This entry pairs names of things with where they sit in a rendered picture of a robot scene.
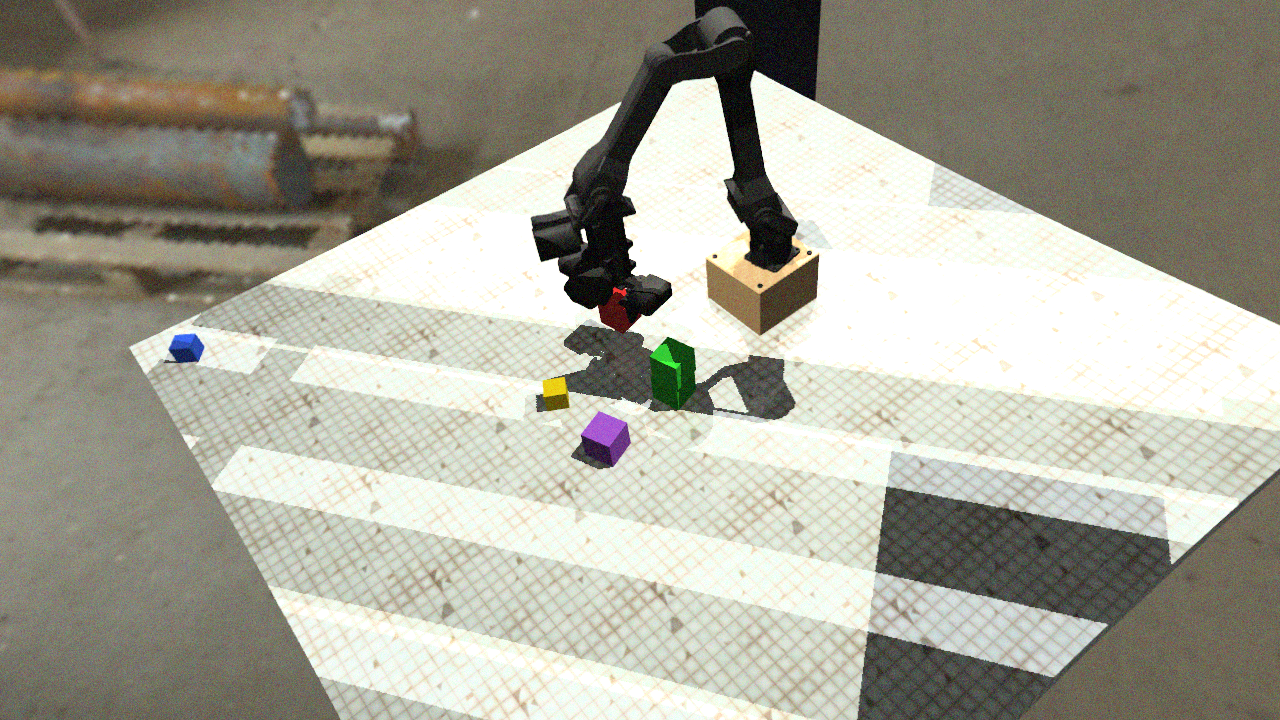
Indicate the purple block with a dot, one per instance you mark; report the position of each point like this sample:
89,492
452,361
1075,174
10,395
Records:
606,438

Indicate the blue cube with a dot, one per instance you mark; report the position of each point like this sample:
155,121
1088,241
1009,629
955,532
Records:
186,348

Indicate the red block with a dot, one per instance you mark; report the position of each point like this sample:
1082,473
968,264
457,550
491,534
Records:
614,315

